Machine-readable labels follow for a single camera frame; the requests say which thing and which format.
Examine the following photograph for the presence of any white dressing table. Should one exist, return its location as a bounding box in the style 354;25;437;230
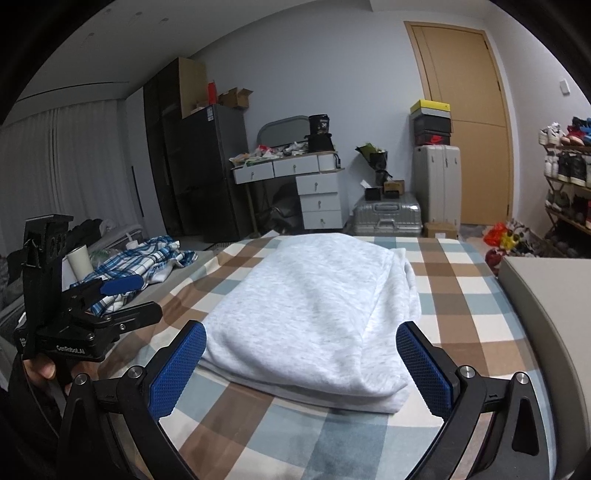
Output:
231;150;346;232

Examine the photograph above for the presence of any stack of shoe boxes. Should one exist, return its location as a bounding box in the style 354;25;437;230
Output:
410;99;452;147

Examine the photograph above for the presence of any person's left hand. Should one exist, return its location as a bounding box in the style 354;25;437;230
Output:
23;357;58;381

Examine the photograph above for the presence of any grey framed mirror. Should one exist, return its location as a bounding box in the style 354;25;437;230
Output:
257;115;310;148

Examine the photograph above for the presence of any black clothing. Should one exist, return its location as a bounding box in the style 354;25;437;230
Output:
69;219;105;252

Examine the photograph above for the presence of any silver suitcase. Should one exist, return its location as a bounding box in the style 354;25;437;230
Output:
353;193;423;238

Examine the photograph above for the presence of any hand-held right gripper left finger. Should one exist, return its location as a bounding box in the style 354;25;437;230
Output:
58;320;208;480

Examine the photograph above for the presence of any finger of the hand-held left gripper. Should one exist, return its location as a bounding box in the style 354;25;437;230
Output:
69;275;145;317
99;302;163;334

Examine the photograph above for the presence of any black bag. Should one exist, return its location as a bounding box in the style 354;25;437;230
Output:
270;178;303;229

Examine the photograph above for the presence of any white curtain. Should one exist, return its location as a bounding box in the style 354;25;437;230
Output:
0;104;148;296

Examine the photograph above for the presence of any wooden door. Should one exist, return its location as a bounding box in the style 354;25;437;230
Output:
404;21;515;227

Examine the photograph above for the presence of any beige upright suitcase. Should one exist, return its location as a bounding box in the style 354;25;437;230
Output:
412;144;462;227

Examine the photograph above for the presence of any checked bed sheet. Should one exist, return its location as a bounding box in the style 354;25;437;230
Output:
97;235;557;480

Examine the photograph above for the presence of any white paper roll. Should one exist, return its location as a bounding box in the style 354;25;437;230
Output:
66;246;93;287

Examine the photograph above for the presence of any blue plaid shirt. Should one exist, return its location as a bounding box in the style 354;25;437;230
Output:
69;235;198;319

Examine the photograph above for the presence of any dark grey fridge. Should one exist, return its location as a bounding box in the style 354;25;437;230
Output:
161;104;252;243

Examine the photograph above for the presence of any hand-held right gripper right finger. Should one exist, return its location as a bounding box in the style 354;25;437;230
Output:
396;320;550;480

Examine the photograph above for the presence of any shoe rack with shoes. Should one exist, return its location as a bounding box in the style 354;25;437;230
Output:
538;115;591;259

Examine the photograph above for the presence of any black round box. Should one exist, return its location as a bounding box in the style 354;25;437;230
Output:
305;114;334;153

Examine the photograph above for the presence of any open cardboard box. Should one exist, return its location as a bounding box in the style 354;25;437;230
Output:
218;88;254;110

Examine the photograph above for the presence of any pile of toys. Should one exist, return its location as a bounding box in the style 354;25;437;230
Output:
482;219;546;278

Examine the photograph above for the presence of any person's left forearm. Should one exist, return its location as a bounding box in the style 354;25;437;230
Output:
0;355;63;480

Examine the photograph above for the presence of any wrapped flower bouquet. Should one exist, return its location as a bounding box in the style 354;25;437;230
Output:
355;144;393;188

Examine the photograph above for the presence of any light grey hoodie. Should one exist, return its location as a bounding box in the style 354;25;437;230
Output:
199;233;423;414

